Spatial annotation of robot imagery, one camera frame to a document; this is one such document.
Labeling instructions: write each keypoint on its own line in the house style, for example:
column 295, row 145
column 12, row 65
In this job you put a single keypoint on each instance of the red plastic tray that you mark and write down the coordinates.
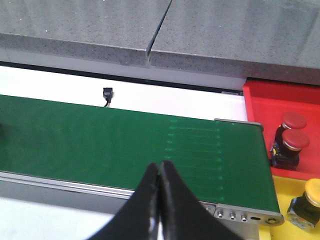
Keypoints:
column 267, row 101

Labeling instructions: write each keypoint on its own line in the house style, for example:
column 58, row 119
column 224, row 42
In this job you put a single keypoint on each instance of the yellow mushroom push button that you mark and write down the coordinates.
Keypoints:
column 304, row 210

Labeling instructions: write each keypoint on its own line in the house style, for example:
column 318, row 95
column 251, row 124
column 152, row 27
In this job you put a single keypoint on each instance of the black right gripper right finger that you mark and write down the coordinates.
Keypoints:
column 182, row 215

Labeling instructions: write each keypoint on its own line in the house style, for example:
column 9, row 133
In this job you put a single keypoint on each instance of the yellow plastic tray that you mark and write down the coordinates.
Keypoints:
column 287, row 189

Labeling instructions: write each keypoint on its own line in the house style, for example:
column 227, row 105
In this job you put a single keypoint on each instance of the grey stone counter slab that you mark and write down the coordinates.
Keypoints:
column 167, row 40

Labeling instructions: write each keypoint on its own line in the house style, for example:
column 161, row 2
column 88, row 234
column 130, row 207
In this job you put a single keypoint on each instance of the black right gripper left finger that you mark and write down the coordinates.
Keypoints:
column 138, row 219

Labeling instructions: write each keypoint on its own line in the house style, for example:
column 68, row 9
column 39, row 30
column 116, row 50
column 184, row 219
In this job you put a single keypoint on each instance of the red mushroom push button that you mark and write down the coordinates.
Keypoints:
column 290, row 120
column 285, row 153

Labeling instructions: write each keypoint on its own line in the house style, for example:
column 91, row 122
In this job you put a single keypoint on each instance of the small black sensor block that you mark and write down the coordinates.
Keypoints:
column 107, row 95

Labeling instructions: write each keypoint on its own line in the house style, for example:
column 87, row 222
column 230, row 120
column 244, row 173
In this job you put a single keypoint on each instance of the green conveyor belt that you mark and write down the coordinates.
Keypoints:
column 94, row 158

